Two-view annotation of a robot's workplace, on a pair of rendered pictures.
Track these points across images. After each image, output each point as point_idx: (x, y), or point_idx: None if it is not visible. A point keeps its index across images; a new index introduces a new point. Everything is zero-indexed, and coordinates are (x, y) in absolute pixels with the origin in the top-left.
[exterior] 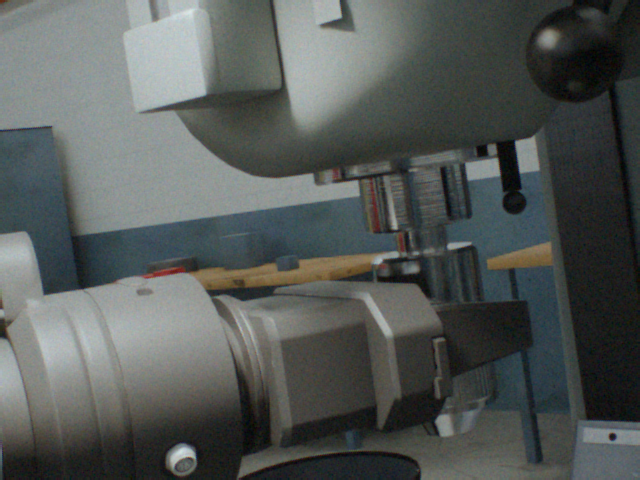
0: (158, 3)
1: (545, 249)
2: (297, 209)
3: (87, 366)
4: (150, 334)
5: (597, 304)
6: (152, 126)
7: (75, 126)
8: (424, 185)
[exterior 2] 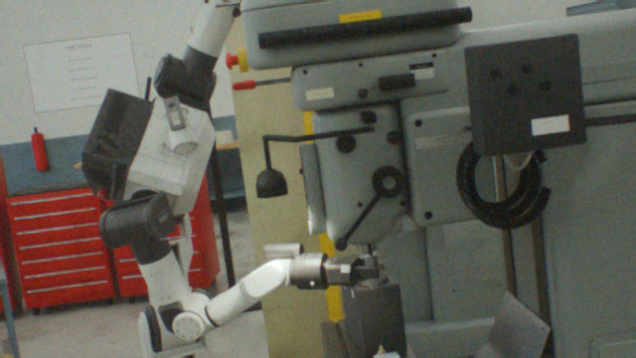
0: (308, 219)
1: None
2: None
3: (299, 268)
4: (309, 265)
5: (507, 258)
6: None
7: None
8: (361, 246)
